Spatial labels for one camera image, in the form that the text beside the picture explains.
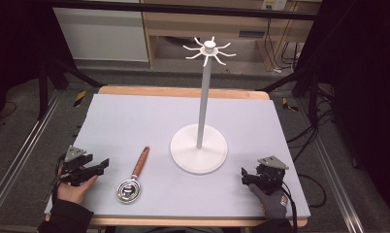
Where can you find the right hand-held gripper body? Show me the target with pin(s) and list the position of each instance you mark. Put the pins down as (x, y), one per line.
(271, 174)

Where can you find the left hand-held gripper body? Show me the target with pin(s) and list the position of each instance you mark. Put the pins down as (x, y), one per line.
(76, 163)

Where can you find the person's left hand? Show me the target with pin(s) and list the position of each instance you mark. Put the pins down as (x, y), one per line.
(74, 193)

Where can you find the white hook rack stand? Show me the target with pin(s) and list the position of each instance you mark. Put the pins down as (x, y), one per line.
(199, 152)

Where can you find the pale grey table mat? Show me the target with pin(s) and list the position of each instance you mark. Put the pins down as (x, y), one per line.
(144, 129)

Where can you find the yellow black floor tape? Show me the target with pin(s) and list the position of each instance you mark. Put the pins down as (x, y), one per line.
(289, 105)
(80, 98)

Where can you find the black metal stand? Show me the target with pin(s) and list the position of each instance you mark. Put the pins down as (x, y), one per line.
(54, 81)
(306, 84)

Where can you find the wooden table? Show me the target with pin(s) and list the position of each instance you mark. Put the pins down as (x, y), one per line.
(183, 92)

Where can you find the white cabinet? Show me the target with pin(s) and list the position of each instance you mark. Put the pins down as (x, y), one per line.
(99, 35)

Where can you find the white power strip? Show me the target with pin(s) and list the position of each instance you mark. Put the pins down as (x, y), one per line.
(274, 4)

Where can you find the metal floor rail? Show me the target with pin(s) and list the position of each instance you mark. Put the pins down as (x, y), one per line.
(21, 155)
(335, 181)

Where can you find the black metal frame bar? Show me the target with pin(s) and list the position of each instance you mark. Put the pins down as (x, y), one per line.
(183, 8)

